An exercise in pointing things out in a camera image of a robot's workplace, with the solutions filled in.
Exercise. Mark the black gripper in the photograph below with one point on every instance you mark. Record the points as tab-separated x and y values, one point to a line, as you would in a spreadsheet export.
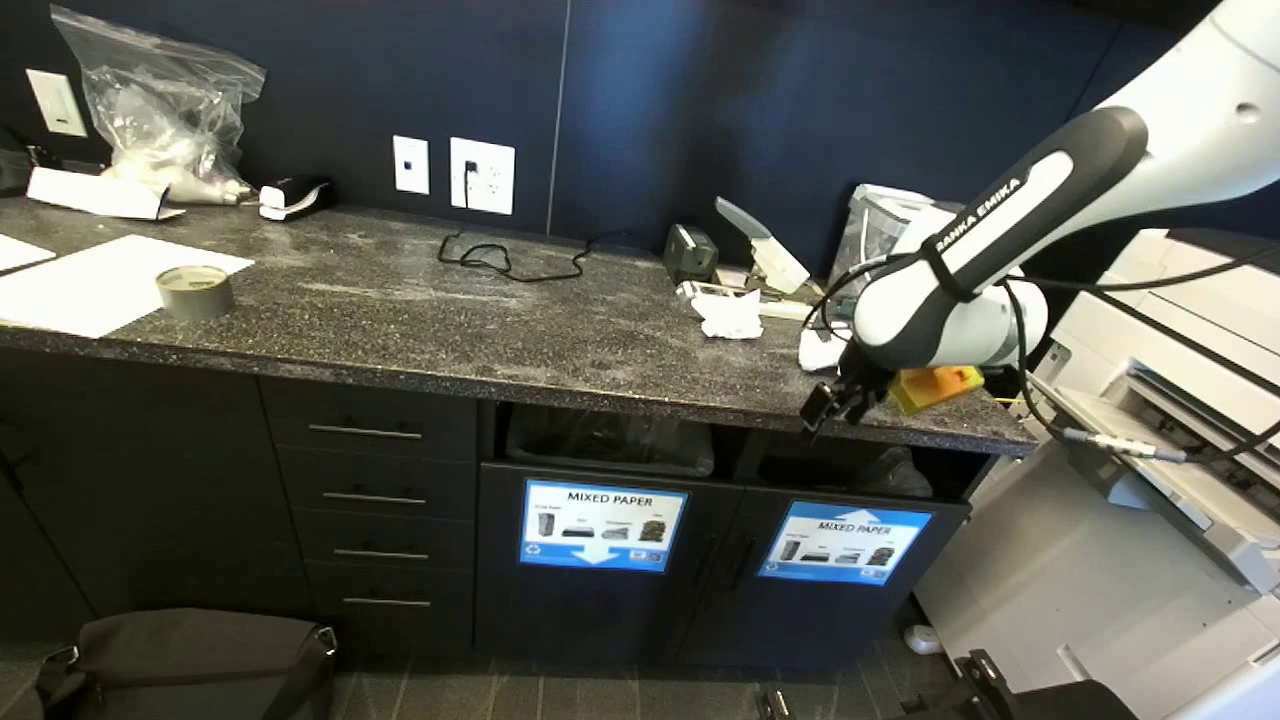
865	379

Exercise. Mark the white paper ball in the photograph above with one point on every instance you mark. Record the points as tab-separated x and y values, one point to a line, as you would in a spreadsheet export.
730	314

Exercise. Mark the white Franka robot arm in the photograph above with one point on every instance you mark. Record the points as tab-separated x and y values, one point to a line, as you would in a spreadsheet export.
1065	172

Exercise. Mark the dark recycling bin cabinet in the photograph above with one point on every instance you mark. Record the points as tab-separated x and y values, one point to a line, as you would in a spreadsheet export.
726	627

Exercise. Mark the black wheeled base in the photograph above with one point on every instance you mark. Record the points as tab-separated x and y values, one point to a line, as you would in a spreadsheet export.
1053	700

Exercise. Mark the white folded paper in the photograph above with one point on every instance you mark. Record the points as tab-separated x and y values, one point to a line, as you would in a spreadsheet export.
100	196

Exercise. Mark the blue label with up arrow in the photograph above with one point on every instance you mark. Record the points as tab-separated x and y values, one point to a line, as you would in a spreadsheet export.
844	546

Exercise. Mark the black tape dispenser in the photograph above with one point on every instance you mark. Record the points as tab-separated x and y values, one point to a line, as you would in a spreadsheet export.
690	253

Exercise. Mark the blue label with down arrow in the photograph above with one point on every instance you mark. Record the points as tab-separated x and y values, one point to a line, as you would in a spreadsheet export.
602	525

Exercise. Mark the white office printer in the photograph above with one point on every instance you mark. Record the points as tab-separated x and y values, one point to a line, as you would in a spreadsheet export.
1145	573

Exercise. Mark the grey tape roll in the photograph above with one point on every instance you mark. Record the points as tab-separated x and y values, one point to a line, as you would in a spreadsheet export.
193	291

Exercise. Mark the black bag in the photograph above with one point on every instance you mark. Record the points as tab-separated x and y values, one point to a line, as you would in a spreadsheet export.
201	667

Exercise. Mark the dark drawer cabinet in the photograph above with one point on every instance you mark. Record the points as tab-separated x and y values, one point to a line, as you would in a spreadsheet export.
146	495

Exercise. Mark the clear plastic bag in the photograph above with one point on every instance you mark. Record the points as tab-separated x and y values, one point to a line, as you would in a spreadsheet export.
161	104

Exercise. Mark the white paper sheet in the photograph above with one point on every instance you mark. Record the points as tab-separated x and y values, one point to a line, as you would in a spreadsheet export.
93	287

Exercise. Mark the white wall outlet plate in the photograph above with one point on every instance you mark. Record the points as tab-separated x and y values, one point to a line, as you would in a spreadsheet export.
482	176

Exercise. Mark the small white switch plate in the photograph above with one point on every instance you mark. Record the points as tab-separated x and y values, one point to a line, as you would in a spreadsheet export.
410	167

